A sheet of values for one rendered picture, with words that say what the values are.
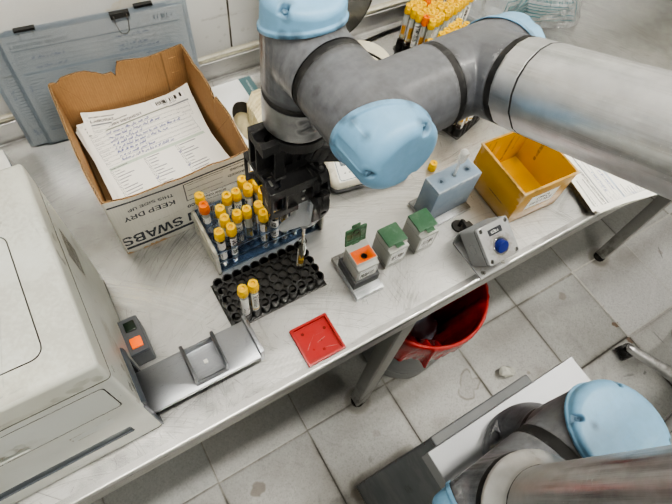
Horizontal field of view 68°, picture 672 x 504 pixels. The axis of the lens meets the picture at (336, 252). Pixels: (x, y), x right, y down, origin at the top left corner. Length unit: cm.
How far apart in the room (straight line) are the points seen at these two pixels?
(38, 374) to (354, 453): 126
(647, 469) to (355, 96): 31
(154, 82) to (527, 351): 149
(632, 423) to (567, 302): 149
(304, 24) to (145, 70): 63
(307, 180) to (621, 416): 42
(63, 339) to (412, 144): 37
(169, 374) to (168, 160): 38
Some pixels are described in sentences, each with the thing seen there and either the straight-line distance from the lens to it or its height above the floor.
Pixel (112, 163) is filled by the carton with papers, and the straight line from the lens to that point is 97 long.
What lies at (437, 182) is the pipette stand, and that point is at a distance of 90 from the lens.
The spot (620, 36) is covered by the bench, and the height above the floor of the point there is 87.
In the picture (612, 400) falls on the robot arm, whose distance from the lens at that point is 63.
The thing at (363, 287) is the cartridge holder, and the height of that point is 89.
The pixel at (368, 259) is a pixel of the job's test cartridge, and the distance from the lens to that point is 81.
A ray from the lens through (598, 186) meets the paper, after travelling 116.
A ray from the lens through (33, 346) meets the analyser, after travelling 55.
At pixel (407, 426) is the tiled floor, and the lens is 172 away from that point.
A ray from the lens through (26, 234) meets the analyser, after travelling 62.
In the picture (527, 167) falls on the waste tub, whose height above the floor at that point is 89.
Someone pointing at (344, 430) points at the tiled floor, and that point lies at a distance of 169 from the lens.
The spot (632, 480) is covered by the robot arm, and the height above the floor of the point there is 135.
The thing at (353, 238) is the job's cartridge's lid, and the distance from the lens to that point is 81.
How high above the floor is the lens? 165
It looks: 60 degrees down
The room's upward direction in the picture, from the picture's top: 11 degrees clockwise
